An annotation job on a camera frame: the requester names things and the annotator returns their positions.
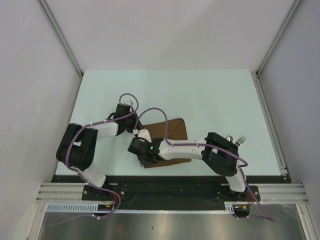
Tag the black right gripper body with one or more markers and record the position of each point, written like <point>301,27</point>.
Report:
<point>143,161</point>

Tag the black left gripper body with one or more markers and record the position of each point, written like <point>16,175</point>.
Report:
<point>130,122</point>

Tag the brown cloth napkin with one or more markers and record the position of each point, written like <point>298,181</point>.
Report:
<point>176,131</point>

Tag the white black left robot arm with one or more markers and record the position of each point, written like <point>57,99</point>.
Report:
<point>77,147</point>

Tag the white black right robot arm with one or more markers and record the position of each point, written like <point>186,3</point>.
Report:
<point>219,154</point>

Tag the silver ornate spoon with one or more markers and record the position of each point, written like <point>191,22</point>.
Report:
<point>230,138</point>

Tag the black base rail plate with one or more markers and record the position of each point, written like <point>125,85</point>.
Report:
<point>160,192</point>

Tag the silver fork wooden handle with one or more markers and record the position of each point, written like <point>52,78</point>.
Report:
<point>241,140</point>

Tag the white slotted cable duct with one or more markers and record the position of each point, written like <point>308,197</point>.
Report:
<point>96,208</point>

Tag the aluminium side rail profile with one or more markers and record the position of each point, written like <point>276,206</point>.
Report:
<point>284,193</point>

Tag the left aluminium frame post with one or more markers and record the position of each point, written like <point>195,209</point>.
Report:
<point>49,15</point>

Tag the aluminium frame post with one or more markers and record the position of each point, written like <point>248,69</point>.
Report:
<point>49,15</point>
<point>293,10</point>

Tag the right aluminium frame post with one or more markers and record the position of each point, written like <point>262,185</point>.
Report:
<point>293,10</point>

